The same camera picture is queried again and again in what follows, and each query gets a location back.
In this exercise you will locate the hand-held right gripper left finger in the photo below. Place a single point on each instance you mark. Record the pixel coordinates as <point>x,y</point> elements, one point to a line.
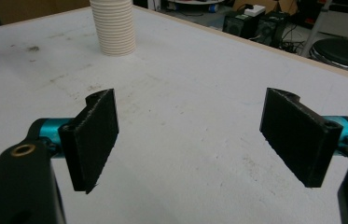
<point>90,143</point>

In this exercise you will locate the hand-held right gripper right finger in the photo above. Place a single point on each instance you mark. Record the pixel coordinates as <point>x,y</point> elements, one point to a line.
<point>299,140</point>

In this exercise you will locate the stack of white cups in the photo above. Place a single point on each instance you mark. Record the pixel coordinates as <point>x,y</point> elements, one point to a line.
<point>114,28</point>

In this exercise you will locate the black round stool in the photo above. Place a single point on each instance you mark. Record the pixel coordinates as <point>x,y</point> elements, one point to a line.
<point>344,51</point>

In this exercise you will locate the white foam sheet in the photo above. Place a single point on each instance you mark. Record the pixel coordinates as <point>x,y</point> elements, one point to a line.
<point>187,102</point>

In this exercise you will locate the black computer tower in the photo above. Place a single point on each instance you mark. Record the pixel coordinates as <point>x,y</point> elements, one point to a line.
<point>238,26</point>
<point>269,31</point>

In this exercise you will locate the grey metal stand leg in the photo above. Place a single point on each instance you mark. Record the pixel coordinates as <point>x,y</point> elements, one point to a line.
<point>316,28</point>

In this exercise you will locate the white box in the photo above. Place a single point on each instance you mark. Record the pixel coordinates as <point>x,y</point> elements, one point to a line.
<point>255,10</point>

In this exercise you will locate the brown wooden panel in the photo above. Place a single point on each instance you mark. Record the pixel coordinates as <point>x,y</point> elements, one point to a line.
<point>38,11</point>

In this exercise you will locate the blue bottle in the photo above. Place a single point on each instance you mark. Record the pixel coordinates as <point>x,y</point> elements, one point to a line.
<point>213,8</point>

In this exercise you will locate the white round table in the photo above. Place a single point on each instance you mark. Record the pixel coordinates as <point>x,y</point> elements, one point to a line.
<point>193,1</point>

